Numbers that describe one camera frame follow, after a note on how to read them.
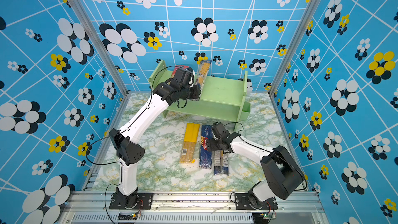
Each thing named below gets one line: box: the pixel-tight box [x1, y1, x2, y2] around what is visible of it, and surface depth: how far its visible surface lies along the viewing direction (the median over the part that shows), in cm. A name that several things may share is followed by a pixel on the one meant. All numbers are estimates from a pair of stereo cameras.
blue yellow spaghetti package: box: [195, 59, 213, 92], surface depth 86 cm
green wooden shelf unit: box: [148, 59, 251, 132], surface depth 84 cm
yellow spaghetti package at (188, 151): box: [179, 122, 201, 163], surface depth 92 cm
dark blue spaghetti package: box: [199, 124, 213, 170], surface depth 88 cm
